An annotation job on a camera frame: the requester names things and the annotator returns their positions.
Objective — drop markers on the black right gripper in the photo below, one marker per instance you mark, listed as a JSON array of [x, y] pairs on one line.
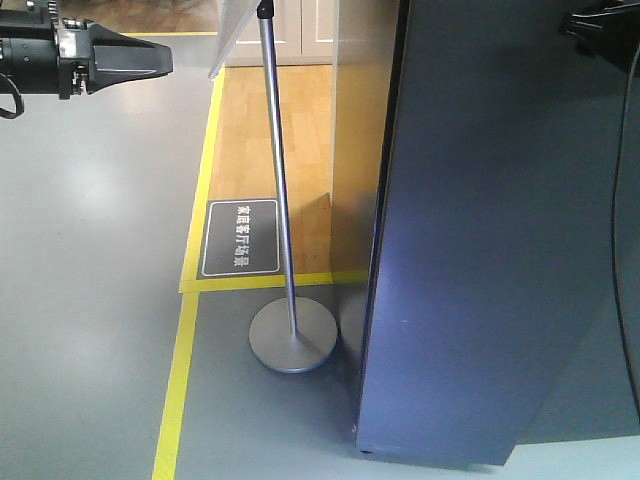
[[608, 29]]

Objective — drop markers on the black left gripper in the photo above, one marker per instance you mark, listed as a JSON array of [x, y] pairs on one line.
[[91, 57]]

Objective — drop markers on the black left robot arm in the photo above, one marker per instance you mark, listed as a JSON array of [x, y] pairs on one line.
[[44, 53]]

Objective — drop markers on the dark grey fridge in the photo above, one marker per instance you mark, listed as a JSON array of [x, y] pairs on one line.
[[507, 231]]

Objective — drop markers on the black floor label sign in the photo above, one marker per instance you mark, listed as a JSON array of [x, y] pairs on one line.
[[241, 237]]

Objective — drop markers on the silver sign stand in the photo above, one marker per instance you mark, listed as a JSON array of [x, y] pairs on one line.
[[291, 335]]

